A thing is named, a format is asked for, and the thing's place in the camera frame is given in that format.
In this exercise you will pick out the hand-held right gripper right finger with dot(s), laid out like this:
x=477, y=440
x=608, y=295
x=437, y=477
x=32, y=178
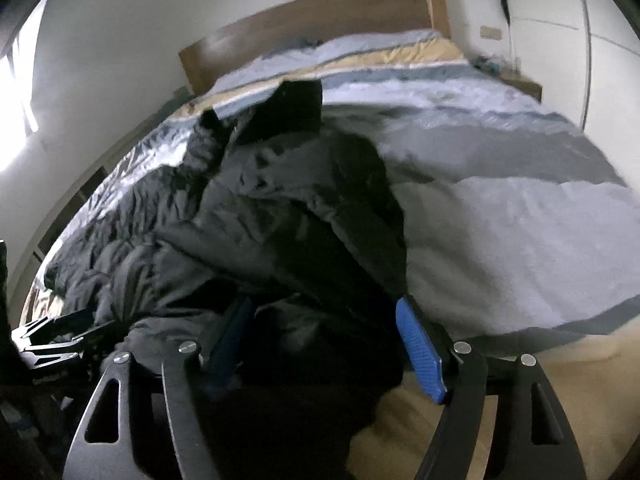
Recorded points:
x=419, y=345

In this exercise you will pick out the wooden nightstand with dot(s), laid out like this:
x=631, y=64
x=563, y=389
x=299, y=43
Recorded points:
x=522, y=85

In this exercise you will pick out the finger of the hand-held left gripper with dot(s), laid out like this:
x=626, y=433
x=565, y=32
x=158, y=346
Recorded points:
x=55, y=327

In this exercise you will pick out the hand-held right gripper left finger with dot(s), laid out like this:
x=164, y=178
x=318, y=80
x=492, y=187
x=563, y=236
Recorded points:
x=231, y=340

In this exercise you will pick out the wooden headboard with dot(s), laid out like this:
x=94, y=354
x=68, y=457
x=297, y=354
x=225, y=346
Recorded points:
x=320, y=20

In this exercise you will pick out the black puffer jacket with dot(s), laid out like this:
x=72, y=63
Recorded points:
x=280, y=210

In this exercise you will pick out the white wardrobe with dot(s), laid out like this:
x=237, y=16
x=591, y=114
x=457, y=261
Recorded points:
x=575, y=25

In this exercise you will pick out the striped duvet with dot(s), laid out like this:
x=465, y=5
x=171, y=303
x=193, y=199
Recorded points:
x=500, y=220

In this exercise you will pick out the bright window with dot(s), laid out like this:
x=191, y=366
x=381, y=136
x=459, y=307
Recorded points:
x=12, y=110

